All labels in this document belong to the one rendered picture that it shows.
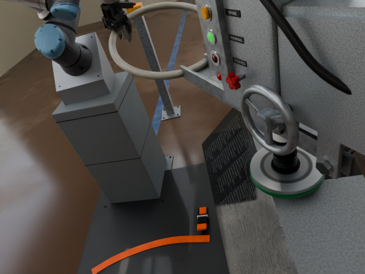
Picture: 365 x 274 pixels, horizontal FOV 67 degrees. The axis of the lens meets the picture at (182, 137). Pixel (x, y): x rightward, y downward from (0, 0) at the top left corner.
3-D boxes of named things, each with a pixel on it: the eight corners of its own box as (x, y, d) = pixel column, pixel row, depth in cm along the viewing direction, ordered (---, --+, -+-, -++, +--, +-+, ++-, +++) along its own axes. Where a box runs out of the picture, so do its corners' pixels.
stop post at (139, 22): (180, 106, 296) (146, -2, 231) (180, 116, 281) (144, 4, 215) (162, 110, 299) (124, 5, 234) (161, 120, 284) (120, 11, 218)
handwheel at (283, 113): (329, 145, 54) (335, 78, 45) (291, 172, 52) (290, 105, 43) (274, 116, 66) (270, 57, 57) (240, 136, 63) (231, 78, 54)
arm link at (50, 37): (51, 65, 151) (29, 52, 133) (57, 35, 152) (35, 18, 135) (77, 67, 148) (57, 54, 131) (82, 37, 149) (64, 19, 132)
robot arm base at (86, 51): (59, 75, 160) (48, 69, 151) (63, 43, 162) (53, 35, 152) (89, 76, 157) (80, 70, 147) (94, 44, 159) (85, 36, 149)
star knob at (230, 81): (252, 84, 61) (250, 68, 58) (236, 93, 60) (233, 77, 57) (241, 79, 64) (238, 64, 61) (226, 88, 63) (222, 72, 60)
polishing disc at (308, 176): (326, 147, 88) (326, 144, 88) (321, 200, 74) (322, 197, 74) (258, 142, 98) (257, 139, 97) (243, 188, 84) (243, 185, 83)
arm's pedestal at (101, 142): (102, 210, 209) (38, 120, 158) (119, 163, 248) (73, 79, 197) (165, 204, 198) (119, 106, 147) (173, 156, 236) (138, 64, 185)
